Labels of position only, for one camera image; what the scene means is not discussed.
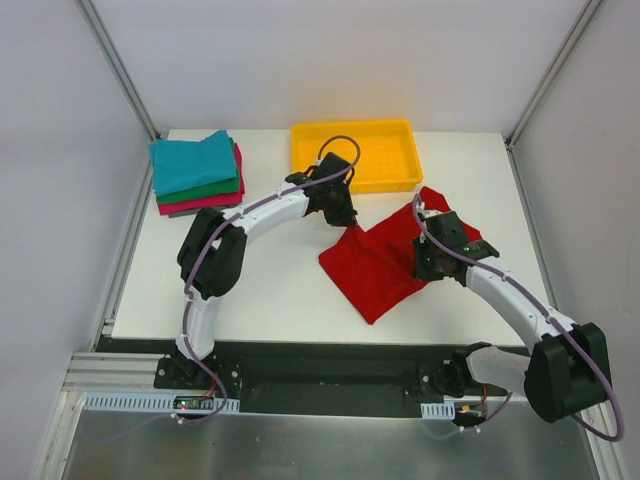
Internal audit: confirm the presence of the folded magenta t shirt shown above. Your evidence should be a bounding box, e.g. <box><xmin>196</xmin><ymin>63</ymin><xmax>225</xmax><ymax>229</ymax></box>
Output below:
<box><xmin>158</xmin><ymin>143</ymin><xmax>247</xmax><ymax>217</ymax></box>

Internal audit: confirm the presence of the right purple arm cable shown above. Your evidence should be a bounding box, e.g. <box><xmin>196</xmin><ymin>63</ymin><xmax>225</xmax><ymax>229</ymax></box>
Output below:
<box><xmin>411</xmin><ymin>193</ymin><xmax>626</xmax><ymax>442</ymax></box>

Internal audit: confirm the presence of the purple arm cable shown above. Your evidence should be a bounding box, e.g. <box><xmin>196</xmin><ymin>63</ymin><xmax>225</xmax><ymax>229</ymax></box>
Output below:
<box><xmin>411</xmin><ymin>193</ymin><xmax>626</xmax><ymax>442</ymax></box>
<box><xmin>180</xmin><ymin>134</ymin><xmax>362</xmax><ymax>374</ymax></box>

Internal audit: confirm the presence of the right aluminium frame post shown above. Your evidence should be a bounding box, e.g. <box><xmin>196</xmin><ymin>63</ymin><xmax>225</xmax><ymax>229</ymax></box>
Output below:
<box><xmin>504</xmin><ymin>0</ymin><xmax>607</xmax><ymax>146</ymax></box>

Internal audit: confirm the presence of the red t shirt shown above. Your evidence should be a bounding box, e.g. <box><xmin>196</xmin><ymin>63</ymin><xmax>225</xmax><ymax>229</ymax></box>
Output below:
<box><xmin>318</xmin><ymin>185</ymin><xmax>484</xmax><ymax>326</ymax></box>

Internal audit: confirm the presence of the left aluminium frame post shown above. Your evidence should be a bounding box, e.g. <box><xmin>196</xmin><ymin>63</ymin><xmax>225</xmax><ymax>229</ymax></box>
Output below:
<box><xmin>76</xmin><ymin>0</ymin><xmax>162</xmax><ymax>141</ymax></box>

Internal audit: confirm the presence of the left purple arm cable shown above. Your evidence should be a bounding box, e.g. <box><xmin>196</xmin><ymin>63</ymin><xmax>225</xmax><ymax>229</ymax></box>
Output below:
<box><xmin>180</xmin><ymin>134</ymin><xmax>362</xmax><ymax>374</ymax></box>

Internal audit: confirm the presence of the white cable duct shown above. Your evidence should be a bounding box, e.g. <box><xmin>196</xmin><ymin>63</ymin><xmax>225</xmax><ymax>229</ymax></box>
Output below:
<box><xmin>84</xmin><ymin>392</ymin><xmax>240</xmax><ymax>416</ymax></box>
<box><xmin>420</xmin><ymin>401</ymin><xmax>456</xmax><ymax>421</ymax></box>

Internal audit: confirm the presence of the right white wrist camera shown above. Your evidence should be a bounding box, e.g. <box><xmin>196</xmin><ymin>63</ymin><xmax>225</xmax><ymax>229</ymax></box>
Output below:
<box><xmin>412</xmin><ymin>201</ymin><xmax>439</xmax><ymax>223</ymax></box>

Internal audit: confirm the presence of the folded teal t shirt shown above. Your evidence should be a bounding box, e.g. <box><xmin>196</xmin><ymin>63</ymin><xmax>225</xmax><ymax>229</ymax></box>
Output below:
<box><xmin>149</xmin><ymin>130</ymin><xmax>238</xmax><ymax>196</ymax></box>

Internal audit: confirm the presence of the folded green t shirt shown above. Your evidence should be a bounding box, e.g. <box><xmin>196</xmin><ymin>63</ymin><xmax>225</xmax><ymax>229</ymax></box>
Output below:
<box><xmin>155</xmin><ymin>141</ymin><xmax>241</xmax><ymax>205</ymax></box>

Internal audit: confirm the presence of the aluminium frame post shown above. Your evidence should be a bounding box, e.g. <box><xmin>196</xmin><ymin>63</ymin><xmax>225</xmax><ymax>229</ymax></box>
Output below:
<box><xmin>76</xmin><ymin>0</ymin><xmax>162</xmax><ymax>141</ymax></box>
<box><xmin>504</xmin><ymin>0</ymin><xmax>607</xmax><ymax>146</ymax></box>

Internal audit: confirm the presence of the folded grey t shirt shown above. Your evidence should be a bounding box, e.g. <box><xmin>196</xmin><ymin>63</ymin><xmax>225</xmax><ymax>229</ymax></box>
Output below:
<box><xmin>168</xmin><ymin>200</ymin><xmax>243</xmax><ymax>220</ymax></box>

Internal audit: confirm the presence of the yellow plastic bin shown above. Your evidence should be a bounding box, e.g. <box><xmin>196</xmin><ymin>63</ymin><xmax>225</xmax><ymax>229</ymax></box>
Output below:
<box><xmin>290</xmin><ymin>119</ymin><xmax>423</xmax><ymax>194</ymax></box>

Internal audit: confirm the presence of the left white cable duct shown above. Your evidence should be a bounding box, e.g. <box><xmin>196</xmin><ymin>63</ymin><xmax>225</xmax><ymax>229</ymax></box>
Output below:
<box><xmin>84</xmin><ymin>392</ymin><xmax>240</xmax><ymax>416</ymax></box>

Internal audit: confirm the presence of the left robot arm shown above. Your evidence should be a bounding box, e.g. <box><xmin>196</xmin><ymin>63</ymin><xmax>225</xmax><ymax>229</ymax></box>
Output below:
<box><xmin>171</xmin><ymin>152</ymin><xmax>357</xmax><ymax>389</ymax></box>

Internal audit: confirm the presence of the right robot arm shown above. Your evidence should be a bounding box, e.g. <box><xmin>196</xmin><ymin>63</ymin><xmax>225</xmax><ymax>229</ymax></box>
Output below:
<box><xmin>412</xmin><ymin>209</ymin><xmax>614</xmax><ymax>423</ymax></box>

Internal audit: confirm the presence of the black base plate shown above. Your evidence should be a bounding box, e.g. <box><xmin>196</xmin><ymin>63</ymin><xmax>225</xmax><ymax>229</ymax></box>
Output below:
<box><xmin>94</xmin><ymin>337</ymin><xmax>506</xmax><ymax>417</ymax></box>

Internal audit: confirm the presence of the aluminium front rail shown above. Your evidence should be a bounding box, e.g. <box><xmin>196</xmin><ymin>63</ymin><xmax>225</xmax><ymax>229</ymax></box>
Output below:
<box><xmin>63</xmin><ymin>349</ymin><xmax>609</xmax><ymax>401</ymax></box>

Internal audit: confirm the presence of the right white cable duct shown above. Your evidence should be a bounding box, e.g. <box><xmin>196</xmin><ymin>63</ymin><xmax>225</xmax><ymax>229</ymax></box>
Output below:
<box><xmin>420</xmin><ymin>401</ymin><xmax>456</xmax><ymax>421</ymax></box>

